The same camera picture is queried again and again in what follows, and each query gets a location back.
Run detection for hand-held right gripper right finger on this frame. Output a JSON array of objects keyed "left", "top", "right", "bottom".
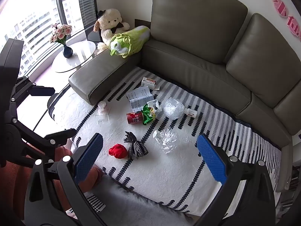
[{"left": 196, "top": 134, "right": 277, "bottom": 226}]

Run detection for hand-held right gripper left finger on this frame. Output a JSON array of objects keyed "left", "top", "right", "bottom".
[{"left": 24, "top": 133, "right": 104, "bottom": 226}]

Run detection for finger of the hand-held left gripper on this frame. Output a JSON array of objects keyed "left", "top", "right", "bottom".
[
  {"left": 6, "top": 122, "right": 77, "bottom": 169},
  {"left": 11, "top": 76, "right": 55, "bottom": 121}
]

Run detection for red cloth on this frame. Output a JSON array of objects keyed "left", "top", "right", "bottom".
[{"left": 108, "top": 144, "right": 128, "bottom": 159}]

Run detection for clear plastic wrap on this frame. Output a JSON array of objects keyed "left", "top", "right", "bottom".
[{"left": 153, "top": 127, "right": 189, "bottom": 154}]

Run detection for red drink can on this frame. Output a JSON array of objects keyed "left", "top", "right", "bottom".
[{"left": 126, "top": 112, "right": 144, "bottom": 125}]

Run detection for green snack wrapper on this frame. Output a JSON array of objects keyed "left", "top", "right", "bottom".
[{"left": 141, "top": 104, "right": 156, "bottom": 125}]

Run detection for white paper leaflet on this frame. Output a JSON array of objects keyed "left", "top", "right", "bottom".
[{"left": 126, "top": 87, "right": 154, "bottom": 112}]

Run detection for torn white foil packet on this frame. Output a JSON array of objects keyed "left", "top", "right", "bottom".
[{"left": 147, "top": 99, "right": 163, "bottom": 113}]

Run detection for white red medicine box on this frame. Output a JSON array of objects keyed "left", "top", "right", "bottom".
[{"left": 142, "top": 77, "right": 157, "bottom": 90}]

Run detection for white black printed blanket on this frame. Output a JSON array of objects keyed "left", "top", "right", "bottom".
[{"left": 48, "top": 66, "right": 283, "bottom": 219}]

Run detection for black white dotted fabric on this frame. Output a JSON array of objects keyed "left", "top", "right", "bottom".
[{"left": 85, "top": 194, "right": 106, "bottom": 215}]

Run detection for round white side table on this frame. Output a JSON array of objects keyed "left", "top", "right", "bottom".
[{"left": 52, "top": 40, "right": 96, "bottom": 73}]

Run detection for pink flower bouquet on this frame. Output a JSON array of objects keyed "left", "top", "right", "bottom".
[{"left": 49, "top": 23, "right": 72, "bottom": 45}]

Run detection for cream plush dog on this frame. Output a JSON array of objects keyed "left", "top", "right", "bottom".
[{"left": 93, "top": 9, "right": 130, "bottom": 54}]

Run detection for green cabbage plush pillow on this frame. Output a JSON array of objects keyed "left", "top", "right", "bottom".
[{"left": 108, "top": 25, "right": 151, "bottom": 59}]

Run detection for grey-green leather sofa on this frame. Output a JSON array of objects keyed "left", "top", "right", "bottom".
[{"left": 68, "top": 0, "right": 301, "bottom": 193}]

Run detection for black wall panel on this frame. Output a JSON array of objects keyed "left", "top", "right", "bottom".
[{"left": 135, "top": 19, "right": 151, "bottom": 29}]

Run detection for pink character wall sticker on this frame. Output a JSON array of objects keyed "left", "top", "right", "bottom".
[
  {"left": 273, "top": 0, "right": 291, "bottom": 18},
  {"left": 287, "top": 16, "right": 301, "bottom": 38}
]

